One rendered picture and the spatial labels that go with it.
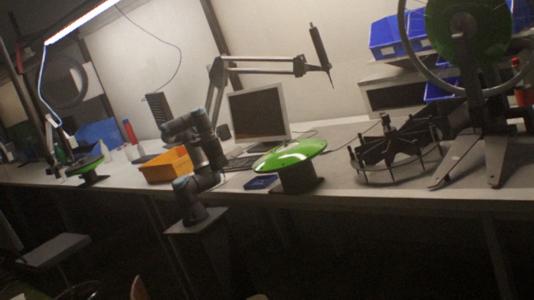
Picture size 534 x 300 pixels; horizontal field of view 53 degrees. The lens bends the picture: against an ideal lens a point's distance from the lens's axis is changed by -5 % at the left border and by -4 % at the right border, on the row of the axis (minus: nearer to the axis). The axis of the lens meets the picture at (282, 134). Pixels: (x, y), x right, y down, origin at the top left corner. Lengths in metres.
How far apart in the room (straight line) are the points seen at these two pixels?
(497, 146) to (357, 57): 1.34
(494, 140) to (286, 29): 1.74
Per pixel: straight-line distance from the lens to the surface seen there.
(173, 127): 2.28
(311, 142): 2.14
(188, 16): 3.98
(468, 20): 1.88
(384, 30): 2.74
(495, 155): 1.79
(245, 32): 3.54
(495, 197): 1.65
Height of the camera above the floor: 1.61
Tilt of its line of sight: 12 degrees down
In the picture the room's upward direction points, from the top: 20 degrees counter-clockwise
